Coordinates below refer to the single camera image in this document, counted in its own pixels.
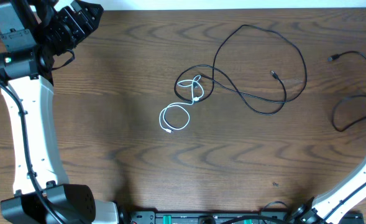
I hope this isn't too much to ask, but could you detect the thin black USB cable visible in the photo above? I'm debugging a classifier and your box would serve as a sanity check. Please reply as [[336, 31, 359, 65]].
[[173, 24, 308, 116]]

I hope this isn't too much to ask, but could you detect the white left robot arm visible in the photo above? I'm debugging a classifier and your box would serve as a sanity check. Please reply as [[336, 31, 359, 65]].
[[0, 0, 121, 223]]

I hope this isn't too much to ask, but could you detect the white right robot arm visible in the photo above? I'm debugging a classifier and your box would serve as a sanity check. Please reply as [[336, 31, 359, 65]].
[[288, 156, 366, 224]]

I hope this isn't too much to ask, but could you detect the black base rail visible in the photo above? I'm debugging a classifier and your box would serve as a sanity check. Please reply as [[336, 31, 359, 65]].
[[129, 211, 365, 224]]

